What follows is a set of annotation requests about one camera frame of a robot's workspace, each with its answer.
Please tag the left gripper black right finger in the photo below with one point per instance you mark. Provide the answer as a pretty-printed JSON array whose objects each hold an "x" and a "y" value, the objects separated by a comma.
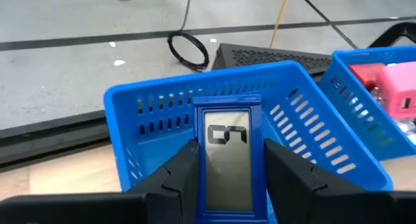
[{"x": 299, "y": 198}]

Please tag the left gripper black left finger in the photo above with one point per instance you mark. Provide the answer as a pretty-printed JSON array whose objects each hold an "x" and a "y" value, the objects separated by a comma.
[{"x": 175, "y": 191}]

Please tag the blue digital timer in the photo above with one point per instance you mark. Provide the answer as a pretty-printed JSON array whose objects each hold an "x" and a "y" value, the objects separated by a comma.
[{"x": 227, "y": 172}]

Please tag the blue plastic slotted basket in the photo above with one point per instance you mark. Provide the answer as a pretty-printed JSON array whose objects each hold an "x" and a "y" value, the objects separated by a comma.
[
  {"x": 351, "y": 126},
  {"x": 156, "y": 146}
]

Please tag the black perforated metal box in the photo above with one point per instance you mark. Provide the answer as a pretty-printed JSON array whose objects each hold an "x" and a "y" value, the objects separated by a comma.
[{"x": 276, "y": 56}]

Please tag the white USB wall charger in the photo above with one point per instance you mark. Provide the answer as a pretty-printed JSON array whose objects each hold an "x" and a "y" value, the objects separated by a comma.
[{"x": 409, "y": 131}]

